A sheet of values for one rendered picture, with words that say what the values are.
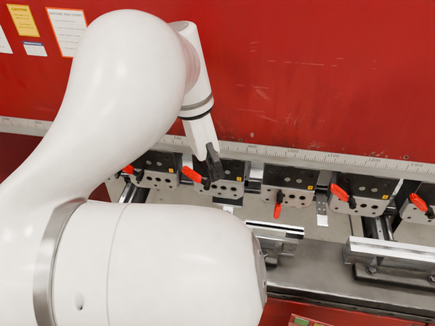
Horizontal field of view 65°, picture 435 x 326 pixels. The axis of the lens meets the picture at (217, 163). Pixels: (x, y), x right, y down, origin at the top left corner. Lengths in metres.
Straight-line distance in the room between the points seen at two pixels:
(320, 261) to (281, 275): 0.16
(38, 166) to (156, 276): 0.10
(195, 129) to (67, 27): 0.37
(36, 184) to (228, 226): 0.13
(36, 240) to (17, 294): 0.03
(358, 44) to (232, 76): 0.26
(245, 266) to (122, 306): 0.08
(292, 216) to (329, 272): 1.25
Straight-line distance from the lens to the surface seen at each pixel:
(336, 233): 2.53
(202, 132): 0.68
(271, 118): 0.84
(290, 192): 1.01
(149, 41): 0.27
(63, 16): 0.85
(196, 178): 0.96
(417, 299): 1.39
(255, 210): 2.52
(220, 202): 1.13
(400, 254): 1.33
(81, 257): 0.24
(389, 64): 0.79
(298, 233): 1.22
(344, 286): 1.31
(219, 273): 0.23
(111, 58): 0.25
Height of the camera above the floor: 1.99
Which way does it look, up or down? 45 degrees down
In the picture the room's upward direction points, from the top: straight up
